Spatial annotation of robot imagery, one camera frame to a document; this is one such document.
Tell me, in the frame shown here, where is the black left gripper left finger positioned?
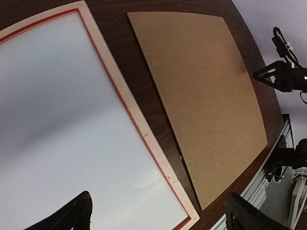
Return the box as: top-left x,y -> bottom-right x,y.
26,191 -> 93,230

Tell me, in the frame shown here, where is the red wooden picture frame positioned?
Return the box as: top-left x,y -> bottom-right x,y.
0,0 -> 200,230

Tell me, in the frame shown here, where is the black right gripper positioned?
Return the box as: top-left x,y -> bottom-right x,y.
253,60 -> 307,92

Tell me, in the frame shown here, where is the brown backing board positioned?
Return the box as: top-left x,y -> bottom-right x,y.
128,11 -> 267,209

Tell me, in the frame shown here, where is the aluminium front rail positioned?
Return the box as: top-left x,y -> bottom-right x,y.
208,114 -> 295,230

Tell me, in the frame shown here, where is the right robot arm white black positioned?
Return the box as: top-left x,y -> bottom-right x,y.
253,61 -> 307,182

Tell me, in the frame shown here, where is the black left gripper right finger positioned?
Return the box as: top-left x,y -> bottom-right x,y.
225,192 -> 289,230

